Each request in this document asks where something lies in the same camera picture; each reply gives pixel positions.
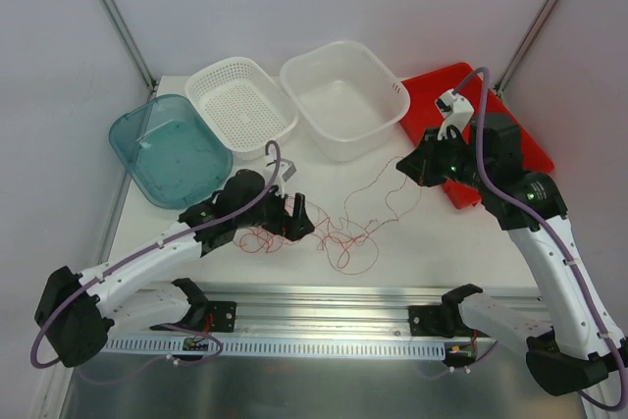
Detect white plastic tub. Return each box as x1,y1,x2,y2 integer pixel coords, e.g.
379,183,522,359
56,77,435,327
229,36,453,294
279,40,411,162

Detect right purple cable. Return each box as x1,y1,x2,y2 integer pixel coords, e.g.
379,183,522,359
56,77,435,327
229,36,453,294
453,66,628,410

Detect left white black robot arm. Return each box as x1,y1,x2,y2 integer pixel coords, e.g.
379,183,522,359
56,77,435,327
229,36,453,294
30,169,315,369

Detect aluminium mounting rail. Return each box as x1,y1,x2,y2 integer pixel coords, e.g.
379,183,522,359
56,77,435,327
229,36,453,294
117,281,546,337

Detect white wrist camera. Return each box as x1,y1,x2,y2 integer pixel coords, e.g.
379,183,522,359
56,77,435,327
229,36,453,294
436,89,475,140
263,156,296,195

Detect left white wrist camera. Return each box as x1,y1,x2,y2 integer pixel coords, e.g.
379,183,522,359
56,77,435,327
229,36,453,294
263,156,296,195

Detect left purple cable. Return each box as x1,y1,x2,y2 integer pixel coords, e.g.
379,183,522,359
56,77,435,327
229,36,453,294
29,140,284,370

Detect left aluminium frame post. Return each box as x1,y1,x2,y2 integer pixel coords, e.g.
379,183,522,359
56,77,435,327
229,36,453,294
98,0,157,92

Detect white slotted cable duct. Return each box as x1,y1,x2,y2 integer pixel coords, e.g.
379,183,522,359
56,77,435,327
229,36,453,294
102,335,445,361

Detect purple cable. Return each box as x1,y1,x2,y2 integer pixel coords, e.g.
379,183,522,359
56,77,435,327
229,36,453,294
453,66,628,410
29,140,284,370

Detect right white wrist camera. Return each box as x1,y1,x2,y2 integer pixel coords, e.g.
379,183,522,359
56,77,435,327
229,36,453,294
436,89,475,140

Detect white perforated plastic basket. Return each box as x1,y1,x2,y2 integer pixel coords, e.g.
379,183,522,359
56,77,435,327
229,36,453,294
184,57,298,161

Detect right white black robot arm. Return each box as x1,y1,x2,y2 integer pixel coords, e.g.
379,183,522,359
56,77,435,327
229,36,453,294
396,113,627,396

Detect aluminium frame post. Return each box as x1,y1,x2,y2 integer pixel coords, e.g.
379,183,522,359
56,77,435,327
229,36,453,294
98,0,157,92
494,0,561,96

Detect teal transparent plastic tub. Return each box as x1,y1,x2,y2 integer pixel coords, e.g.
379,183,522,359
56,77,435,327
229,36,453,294
109,94,233,210

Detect right aluminium frame post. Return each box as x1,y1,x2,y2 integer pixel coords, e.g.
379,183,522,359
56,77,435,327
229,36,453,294
494,0,561,96

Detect orange thin wires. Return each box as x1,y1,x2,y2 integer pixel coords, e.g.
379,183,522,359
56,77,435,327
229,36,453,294
237,156,428,276

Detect red plastic tray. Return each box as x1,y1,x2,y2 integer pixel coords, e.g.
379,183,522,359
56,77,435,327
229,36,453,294
400,62,554,210

